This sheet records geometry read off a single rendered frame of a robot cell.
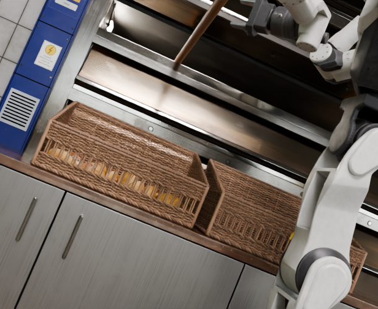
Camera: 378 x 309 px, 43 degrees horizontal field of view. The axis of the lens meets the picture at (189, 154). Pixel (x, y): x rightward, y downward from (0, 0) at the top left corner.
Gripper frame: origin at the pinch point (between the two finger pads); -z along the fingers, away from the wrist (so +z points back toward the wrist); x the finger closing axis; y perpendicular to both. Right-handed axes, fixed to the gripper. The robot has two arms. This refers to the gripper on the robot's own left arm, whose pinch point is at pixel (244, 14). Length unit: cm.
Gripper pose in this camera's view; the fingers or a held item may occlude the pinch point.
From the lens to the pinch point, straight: 159.3
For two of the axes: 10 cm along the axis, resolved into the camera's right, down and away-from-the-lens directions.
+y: 4.0, 2.4, 8.9
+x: -3.9, 9.2, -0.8
